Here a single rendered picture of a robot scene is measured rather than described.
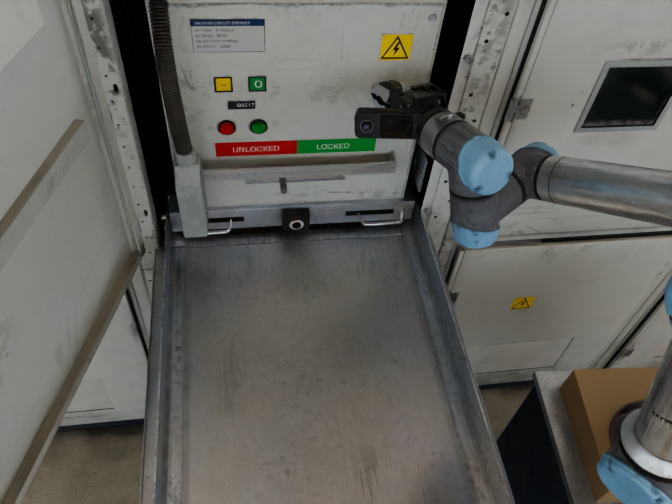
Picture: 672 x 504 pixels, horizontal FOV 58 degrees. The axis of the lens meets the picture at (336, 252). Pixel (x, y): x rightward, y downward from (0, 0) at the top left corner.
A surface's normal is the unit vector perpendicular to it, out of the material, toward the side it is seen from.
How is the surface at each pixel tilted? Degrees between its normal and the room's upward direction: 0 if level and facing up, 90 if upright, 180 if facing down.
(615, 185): 56
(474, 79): 90
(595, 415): 4
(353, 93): 90
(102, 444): 0
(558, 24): 90
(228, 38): 90
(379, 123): 74
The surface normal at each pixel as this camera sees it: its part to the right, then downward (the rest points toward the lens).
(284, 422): 0.07, -0.64
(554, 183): -0.81, 0.12
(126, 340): 0.14, 0.77
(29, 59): 0.98, 0.18
